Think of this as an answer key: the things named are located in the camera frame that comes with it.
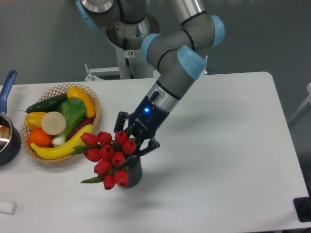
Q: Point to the black device at table edge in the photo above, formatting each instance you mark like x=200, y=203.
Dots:
x=303, y=208

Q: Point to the green cucumber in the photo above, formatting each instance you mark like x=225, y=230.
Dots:
x=47, y=105

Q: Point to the orange fruit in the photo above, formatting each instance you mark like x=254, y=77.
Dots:
x=40, y=138

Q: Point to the white cylinder object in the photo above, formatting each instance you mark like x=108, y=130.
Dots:
x=8, y=207

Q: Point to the dark grey ribbed vase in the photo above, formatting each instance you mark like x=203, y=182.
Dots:
x=134, y=171

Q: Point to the beige round disc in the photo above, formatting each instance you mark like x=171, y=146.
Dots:
x=53, y=123

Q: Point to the red tulip bouquet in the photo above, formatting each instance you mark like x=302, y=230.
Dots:
x=111, y=154

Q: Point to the woven wicker basket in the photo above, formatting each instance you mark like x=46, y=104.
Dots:
x=56, y=91

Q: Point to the blue handled saucepan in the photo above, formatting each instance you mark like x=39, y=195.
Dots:
x=9, y=136

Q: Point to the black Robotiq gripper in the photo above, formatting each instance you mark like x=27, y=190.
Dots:
x=145, y=121

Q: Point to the white metal base frame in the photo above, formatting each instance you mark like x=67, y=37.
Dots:
x=113, y=73

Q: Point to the long yellow squash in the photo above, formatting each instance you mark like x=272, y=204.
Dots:
x=65, y=149

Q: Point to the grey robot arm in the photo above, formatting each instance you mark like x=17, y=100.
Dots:
x=128, y=27

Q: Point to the purple eggplant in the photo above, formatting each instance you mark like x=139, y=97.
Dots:
x=81, y=125

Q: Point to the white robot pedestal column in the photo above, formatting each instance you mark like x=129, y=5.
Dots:
x=132, y=64

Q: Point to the green bok choy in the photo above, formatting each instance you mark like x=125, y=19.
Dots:
x=74, y=111

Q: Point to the white furniture piece right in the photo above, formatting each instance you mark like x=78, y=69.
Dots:
x=301, y=110

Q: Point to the yellow bell pepper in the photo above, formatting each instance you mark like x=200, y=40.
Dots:
x=33, y=120

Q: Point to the yellow zucchini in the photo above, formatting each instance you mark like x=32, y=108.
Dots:
x=84, y=96

